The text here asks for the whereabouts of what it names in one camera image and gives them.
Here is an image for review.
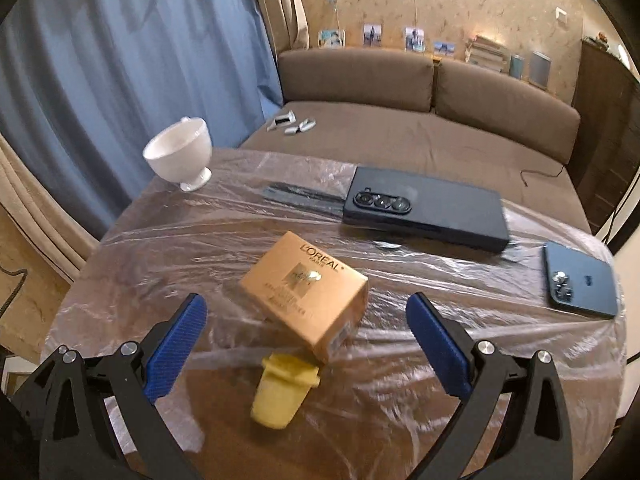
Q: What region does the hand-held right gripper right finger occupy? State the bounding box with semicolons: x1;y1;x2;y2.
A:
405;292;571;480

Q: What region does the beige curtain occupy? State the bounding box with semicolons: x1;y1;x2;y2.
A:
0;130;101;281
250;0;311;51

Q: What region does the brown wooden cabinet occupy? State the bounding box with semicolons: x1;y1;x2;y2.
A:
570;37;640;236

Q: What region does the grey picture frame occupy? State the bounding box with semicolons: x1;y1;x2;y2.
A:
529;51;552;88

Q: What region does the gold cardboard box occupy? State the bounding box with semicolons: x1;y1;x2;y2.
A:
239;231;370;365

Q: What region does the blue smartphone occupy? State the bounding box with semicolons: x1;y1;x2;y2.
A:
542;240;621;318

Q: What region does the dark folding phone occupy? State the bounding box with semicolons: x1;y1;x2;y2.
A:
341;166;511;253

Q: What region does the thin black cable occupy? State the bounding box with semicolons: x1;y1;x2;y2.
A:
520;167;568;188

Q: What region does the yellow plastic cap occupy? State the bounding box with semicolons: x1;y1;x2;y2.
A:
250;353;321;430

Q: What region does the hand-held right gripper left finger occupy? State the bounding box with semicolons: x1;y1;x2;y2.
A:
10;292;208;480

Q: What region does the brown sofa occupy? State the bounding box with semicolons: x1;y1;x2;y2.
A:
240;47;593;233

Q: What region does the brown sofa back cushion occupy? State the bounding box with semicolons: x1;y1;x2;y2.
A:
277;47;435;113
432;60;581;163

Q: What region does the white footed cup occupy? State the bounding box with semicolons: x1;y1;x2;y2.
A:
142;116;213;192

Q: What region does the blue curtain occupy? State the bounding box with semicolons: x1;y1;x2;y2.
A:
0;0;281;241

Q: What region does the stack of books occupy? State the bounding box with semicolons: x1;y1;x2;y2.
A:
465;35;511;73

